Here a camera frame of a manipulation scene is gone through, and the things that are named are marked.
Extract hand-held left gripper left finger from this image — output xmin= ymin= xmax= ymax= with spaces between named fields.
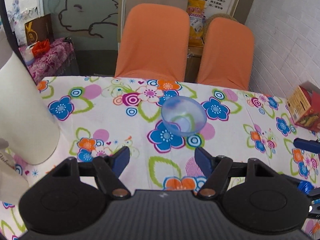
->
xmin=52 ymin=146 xmax=132 ymax=201

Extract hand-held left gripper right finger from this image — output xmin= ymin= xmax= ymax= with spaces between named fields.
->
xmin=194 ymin=147 xmax=278 ymax=201

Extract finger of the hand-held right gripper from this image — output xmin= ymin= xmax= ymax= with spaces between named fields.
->
xmin=296 ymin=180 xmax=320 ymax=198
xmin=293 ymin=137 xmax=320 ymax=149

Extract translucent blue bowl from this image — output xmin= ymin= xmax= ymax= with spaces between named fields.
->
xmin=161 ymin=96 xmax=207 ymax=137

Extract red cracker box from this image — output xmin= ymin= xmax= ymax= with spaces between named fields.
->
xmin=285 ymin=81 xmax=320 ymax=133

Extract floral tablecloth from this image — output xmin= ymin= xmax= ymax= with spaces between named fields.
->
xmin=0 ymin=76 xmax=320 ymax=240

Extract orange chair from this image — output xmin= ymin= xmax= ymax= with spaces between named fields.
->
xmin=114 ymin=4 xmax=190 ymax=82
xmin=196 ymin=17 xmax=255 ymax=91

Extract cream thermos jug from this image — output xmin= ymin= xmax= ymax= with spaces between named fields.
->
xmin=0 ymin=52 xmax=61 ymax=165

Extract side table with purple cloth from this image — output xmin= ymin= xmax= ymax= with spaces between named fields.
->
xmin=19 ymin=37 xmax=80 ymax=85

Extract yellow packet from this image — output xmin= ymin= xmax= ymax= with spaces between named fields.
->
xmin=187 ymin=0 xmax=208 ymax=47

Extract orange fabric bundle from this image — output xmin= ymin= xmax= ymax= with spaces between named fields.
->
xmin=32 ymin=39 xmax=51 ymax=56

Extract white round container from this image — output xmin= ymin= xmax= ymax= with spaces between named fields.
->
xmin=24 ymin=44 xmax=36 ymax=66

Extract dark brown gift bag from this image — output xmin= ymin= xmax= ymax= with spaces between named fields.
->
xmin=24 ymin=13 xmax=53 ymax=46

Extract clear plastic wrapped bundle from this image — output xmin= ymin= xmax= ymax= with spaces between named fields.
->
xmin=6 ymin=0 xmax=38 ymax=47

